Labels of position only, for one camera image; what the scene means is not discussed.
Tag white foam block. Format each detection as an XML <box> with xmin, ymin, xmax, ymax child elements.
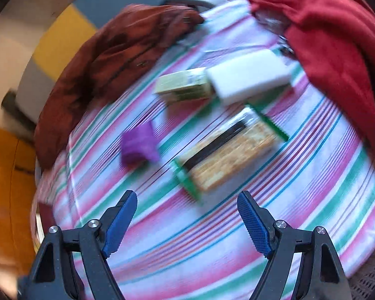
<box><xmin>206</xmin><ymin>49</ymin><xmax>291</xmax><ymax>106</ymax></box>

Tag grey yellow blue chair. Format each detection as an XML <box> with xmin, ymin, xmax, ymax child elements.
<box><xmin>14</xmin><ymin>0</ymin><xmax>226</xmax><ymax>123</ymax></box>

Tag green tea box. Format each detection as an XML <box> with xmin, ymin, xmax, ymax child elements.
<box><xmin>154</xmin><ymin>67</ymin><xmax>213</xmax><ymax>103</ymax></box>

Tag gold maroon tray box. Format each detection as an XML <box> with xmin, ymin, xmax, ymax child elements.
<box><xmin>32</xmin><ymin>202</ymin><xmax>57</xmax><ymax>253</ymax></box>

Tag orange wooden cabinet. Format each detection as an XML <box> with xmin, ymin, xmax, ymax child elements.
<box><xmin>0</xmin><ymin>128</ymin><xmax>36</xmax><ymax>275</ymax></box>

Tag purple wrapper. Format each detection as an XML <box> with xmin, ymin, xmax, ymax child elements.
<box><xmin>120</xmin><ymin>120</ymin><xmax>160</xmax><ymax>166</ymax></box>

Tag red fleece cloth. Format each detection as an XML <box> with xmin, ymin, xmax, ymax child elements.
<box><xmin>248</xmin><ymin>0</ymin><xmax>375</xmax><ymax>155</ymax></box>

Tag striped tablecloth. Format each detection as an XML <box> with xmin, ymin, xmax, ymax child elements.
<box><xmin>34</xmin><ymin>0</ymin><xmax>375</xmax><ymax>299</ymax></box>

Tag maroon jacket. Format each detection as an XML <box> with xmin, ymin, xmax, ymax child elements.
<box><xmin>34</xmin><ymin>4</ymin><xmax>204</xmax><ymax>170</ymax></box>

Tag cracker packet green edges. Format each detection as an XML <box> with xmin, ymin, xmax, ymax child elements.
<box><xmin>170</xmin><ymin>104</ymin><xmax>289</xmax><ymax>200</ymax></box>

